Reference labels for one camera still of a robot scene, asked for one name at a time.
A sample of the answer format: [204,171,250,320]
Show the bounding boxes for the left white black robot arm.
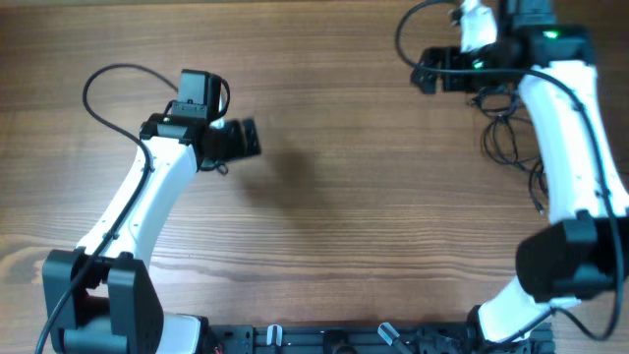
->
[35,70,261,353]

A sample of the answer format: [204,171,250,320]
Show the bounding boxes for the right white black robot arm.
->
[412,1,628,353]

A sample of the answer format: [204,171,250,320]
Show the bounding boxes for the black usb cable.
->
[527,159,549,216]
[466,83,546,173]

